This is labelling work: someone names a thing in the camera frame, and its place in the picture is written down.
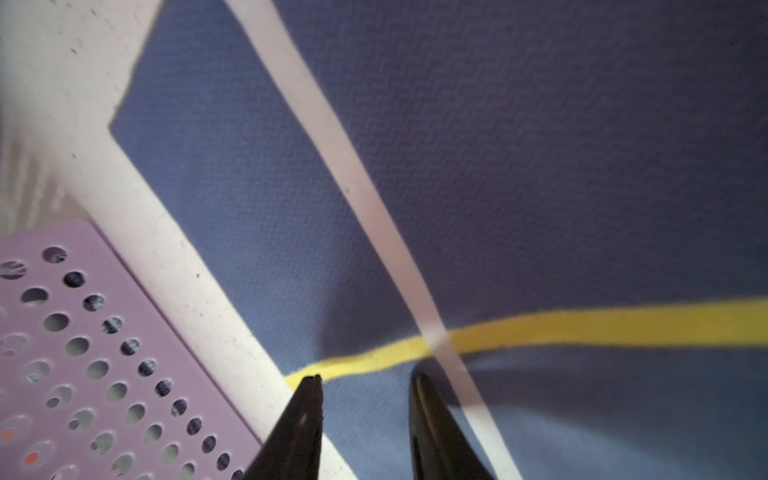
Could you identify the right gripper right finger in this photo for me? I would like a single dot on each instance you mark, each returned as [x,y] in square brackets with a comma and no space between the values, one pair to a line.
[439,449]

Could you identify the purple plastic basket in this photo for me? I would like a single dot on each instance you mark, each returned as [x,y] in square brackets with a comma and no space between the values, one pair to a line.
[95,383]

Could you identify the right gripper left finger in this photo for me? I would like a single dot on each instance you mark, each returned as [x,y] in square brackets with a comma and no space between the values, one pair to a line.
[292,451]

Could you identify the navy striped pillowcase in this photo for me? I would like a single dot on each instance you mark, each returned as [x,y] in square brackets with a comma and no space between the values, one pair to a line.
[554,210]

